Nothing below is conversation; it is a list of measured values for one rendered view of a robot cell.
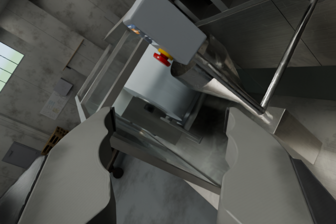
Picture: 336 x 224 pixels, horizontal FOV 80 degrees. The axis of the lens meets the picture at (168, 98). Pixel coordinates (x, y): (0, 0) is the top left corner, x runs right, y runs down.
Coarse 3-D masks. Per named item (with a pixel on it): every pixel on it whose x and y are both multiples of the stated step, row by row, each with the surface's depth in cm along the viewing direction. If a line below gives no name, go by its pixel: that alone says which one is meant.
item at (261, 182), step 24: (240, 120) 10; (240, 144) 9; (264, 144) 9; (240, 168) 8; (264, 168) 8; (288, 168) 8; (240, 192) 7; (264, 192) 7; (288, 192) 7; (240, 216) 6; (264, 216) 6; (288, 216) 6
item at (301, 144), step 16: (224, 64) 48; (240, 80) 55; (224, 96) 55; (272, 112) 66; (288, 112) 64; (272, 128) 63; (288, 128) 64; (304, 128) 68; (288, 144) 65; (304, 144) 69; (320, 144) 74; (304, 160) 73
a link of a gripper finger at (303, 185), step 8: (296, 160) 8; (296, 168) 8; (304, 168) 8; (304, 176) 7; (312, 176) 7; (304, 184) 7; (312, 184) 7; (320, 184) 7; (304, 192) 7; (312, 192) 7; (320, 192) 7; (328, 192) 7; (312, 200) 6; (320, 200) 6; (328, 200) 6; (312, 208) 6; (320, 208) 6; (328, 208) 6; (312, 216) 6; (320, 216) 6; (328, 216) 6
